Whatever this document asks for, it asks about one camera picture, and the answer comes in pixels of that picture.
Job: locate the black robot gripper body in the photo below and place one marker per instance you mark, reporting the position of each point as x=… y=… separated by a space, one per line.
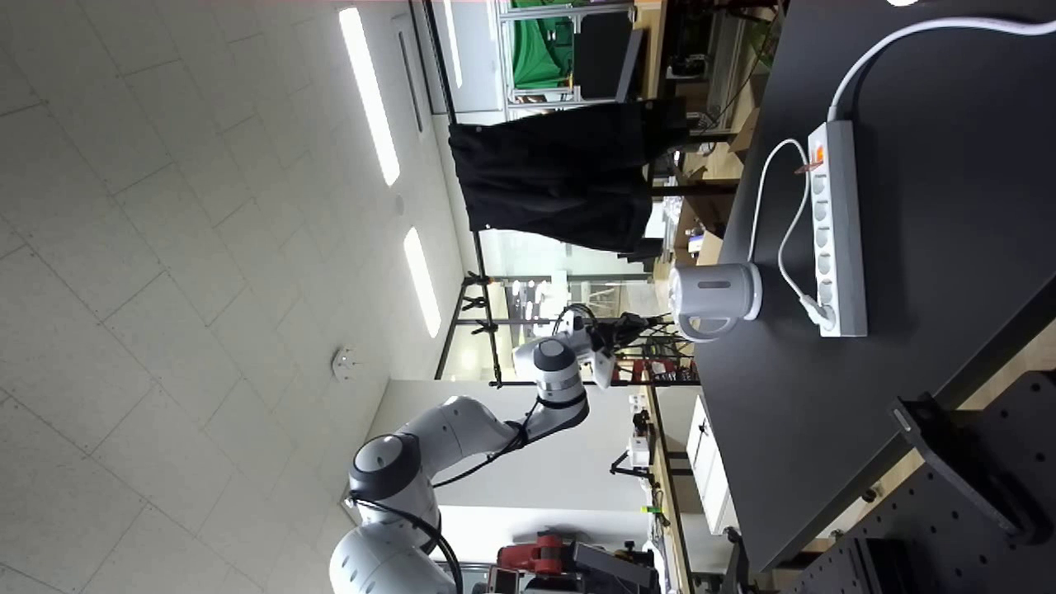
x=620 y=331

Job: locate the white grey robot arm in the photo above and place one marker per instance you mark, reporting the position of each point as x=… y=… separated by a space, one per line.
x=395 y=477

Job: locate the black hanging cloth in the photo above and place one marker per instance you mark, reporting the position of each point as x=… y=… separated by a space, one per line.
x=570 y=177

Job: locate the red black equipment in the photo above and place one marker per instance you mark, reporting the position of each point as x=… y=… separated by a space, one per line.
x=566 y=564

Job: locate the white power strip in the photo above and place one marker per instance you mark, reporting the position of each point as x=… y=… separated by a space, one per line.
x=835 y=232

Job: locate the green cloth in cage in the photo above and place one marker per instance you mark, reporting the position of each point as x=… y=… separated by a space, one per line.
x=543 y=54

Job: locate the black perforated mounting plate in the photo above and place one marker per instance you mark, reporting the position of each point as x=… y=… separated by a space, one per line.
x=977 y=516

